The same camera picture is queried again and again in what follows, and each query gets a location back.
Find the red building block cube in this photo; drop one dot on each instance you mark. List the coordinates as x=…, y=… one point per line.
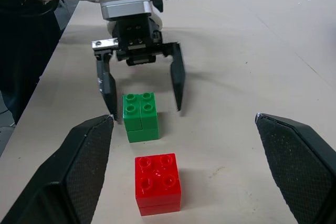
x=157, y=184

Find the green building block cube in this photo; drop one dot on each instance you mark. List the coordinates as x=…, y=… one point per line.
x=140, y=119

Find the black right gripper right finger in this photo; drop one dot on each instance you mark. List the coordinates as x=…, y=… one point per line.
x=299, y=166

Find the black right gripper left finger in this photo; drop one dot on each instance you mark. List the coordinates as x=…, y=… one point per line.
x=65, y=176

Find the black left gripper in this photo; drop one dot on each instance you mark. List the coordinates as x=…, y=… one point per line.
x=134, y=37

